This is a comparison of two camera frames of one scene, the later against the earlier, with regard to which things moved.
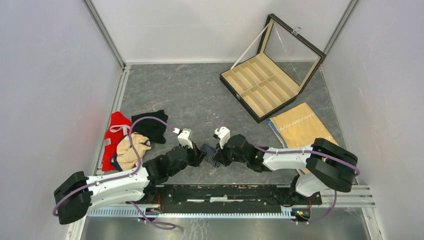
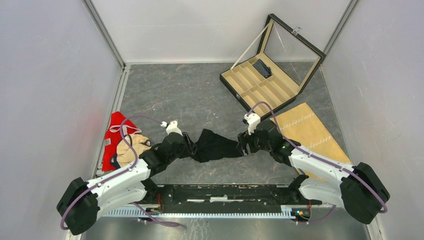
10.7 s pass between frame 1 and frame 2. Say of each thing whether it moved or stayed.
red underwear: stayed
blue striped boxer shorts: moved
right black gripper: moved
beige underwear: stayed
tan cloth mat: stayed
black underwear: moved
